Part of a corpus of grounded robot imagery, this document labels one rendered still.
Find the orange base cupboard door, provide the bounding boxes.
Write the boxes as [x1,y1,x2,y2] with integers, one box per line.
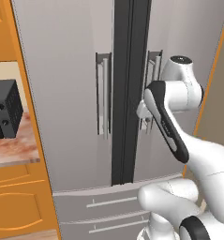
[0,179,60,240]

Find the orange drawer front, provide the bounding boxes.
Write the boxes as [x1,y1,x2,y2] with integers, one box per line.
[0,162,33,186]

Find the black box-shaped appliance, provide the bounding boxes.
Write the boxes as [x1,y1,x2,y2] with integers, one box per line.
[0,79,24,141]

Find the tall grey fridge drawer front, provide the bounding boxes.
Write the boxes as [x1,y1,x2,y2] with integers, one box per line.
[52,173,184,225]

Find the grey fridge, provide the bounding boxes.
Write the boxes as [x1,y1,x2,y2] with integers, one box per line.
[10,0,224,240]

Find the long silver fridge door handle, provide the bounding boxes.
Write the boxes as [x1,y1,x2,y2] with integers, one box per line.
[95,52,113,141]
[139,49,164,135]

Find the silver fridge drawer handle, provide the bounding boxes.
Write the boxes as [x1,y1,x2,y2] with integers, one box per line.
[88,218,150,234]
[85,196,139,209]

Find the wide grey fridge door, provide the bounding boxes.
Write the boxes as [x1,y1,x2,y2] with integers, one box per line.
[10,0,115,194]

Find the narrow grey fridge door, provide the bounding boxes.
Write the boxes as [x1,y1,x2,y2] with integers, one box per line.
[133,0,224,184]

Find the short grey fridge drawer front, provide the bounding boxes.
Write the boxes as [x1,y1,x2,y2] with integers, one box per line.
[59,210,153,240]

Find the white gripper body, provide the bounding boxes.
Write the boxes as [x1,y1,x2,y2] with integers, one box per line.
[136,99,155,127]

